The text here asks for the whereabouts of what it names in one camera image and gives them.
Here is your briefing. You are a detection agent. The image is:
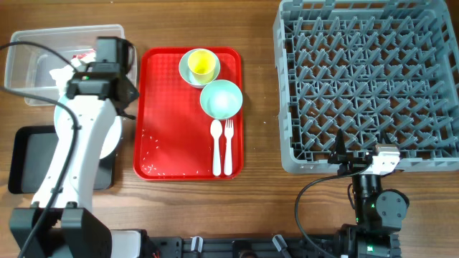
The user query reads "clear plastic waste bin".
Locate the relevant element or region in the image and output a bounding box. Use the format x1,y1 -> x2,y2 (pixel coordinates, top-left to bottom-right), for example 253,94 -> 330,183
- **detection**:
3,24 -> 125,100

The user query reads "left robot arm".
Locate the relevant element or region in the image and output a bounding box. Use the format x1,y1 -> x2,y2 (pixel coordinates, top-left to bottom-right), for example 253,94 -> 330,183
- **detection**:
9,37 -> 154,257

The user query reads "red serving tray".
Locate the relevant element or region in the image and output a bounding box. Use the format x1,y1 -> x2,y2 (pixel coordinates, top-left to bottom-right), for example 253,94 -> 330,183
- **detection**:
133,47 -> 245,181

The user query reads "white plastic spoon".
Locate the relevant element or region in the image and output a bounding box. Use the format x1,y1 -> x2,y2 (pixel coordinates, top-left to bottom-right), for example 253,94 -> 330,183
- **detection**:
210,120 -> 222,176

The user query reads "white plastic fork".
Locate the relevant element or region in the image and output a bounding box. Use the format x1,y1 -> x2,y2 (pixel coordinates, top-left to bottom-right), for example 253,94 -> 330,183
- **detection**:
224,119 -> 234,176

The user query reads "large light blue plate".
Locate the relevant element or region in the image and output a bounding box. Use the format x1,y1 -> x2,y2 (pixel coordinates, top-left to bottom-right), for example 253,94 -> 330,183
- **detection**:
54,95 -> 122,159

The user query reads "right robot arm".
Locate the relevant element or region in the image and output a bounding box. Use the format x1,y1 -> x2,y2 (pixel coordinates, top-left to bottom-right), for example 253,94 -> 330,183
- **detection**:
328,130 -> 410,258

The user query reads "grey dishwasher rack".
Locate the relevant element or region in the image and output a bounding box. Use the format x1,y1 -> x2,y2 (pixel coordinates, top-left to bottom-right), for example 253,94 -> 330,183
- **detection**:
273,1 -> 458,173

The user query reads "black food waste tray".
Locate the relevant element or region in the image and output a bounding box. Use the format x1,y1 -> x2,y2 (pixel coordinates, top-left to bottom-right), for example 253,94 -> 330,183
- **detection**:
7,125 -> 118,195

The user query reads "yellow plastic cup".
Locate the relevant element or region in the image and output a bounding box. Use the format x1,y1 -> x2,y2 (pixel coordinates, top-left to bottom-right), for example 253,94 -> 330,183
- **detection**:
187,49 -> 217,84

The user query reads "white napkin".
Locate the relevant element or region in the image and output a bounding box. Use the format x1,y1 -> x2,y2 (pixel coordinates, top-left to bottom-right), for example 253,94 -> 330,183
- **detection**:
49,57 -> 95,97

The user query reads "red snack wrapper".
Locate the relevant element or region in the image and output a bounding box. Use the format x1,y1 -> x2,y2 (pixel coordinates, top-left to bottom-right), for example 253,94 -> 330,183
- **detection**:
72,52 -> 96,63

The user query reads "mint green bowl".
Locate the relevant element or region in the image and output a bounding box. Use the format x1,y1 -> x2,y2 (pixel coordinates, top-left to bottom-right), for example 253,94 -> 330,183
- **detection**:
199,80 -> 243,120

